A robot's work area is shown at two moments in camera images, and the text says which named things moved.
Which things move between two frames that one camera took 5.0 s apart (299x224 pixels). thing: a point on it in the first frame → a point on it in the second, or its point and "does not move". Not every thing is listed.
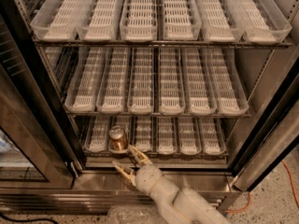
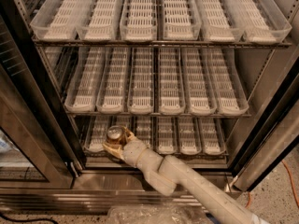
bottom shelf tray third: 144,133 does not move
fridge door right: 277,134 does not move
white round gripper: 147,176 → 133,151
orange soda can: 118,138 does not move
